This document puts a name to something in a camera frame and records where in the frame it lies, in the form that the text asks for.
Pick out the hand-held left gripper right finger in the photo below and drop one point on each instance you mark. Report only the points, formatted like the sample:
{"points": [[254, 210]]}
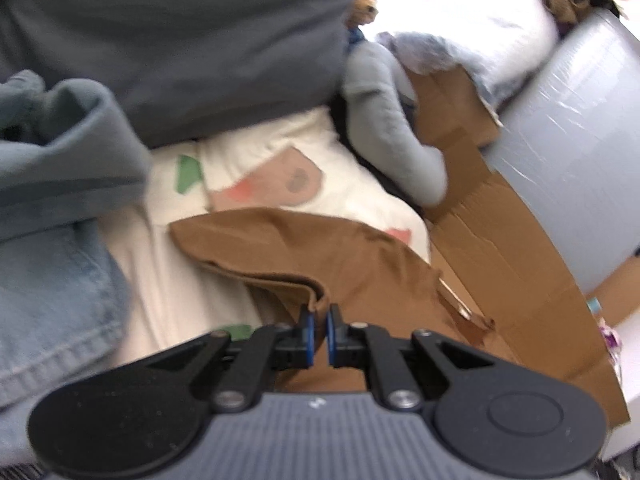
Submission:
{"points": [[331, 332]]}

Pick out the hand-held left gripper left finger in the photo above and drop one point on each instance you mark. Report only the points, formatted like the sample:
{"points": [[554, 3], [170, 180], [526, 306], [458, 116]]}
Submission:
{"points": [[309, 332]]}

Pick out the brown printed t-shirt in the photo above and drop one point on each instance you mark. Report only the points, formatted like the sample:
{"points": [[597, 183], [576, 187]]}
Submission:
{"points": [[360, 260]]}

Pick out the cream bear print blanket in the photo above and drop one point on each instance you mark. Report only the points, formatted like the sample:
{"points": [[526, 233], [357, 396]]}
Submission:
{"points": [[175, 270]]}

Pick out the flattened cardboard box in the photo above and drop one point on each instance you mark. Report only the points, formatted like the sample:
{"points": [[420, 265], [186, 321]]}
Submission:
{"points": [[500, 240]]}

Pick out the small black cloth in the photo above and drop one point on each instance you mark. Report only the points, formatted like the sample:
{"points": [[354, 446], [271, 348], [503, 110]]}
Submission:
{"points": [[341, 120]]}

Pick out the grey neck pillow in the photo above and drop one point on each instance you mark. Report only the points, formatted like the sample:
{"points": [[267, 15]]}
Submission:
{"points": [[390, 125]]}

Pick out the white bottle with blue cap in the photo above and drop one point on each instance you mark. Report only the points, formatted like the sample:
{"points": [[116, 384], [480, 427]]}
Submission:
{"points": [[594, 305]]}

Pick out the blue denim jeans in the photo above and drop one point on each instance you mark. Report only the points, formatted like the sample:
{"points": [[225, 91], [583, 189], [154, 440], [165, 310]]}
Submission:
{"points": [[50, 260]]}

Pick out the purple and white detergent bag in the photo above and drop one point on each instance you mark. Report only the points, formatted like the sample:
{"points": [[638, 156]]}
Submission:
{"points": [[612, 340]]}

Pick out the upright cardboard sheet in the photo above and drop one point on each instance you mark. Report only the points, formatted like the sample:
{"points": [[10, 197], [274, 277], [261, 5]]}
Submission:
{"points": [[620, 295]]}

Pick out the grey wrapped washing machine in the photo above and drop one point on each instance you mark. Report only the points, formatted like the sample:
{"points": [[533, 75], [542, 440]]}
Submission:
{"points": [[575, 160]]}

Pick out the clear crumpled plastic bag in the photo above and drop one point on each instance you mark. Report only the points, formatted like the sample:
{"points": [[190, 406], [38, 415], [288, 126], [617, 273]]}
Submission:
{"points": [[430, 50]]}

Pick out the dark grey pillow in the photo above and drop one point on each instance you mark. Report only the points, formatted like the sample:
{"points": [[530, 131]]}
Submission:
{"points": [[200, 35]]}

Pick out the brown teddy bear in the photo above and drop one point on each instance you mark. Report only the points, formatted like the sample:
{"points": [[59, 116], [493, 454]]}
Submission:
{"points": [[362, 10]]}

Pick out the white pillow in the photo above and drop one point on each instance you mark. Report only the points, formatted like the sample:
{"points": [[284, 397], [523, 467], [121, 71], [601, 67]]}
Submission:
{"points": [[475, 15]]}

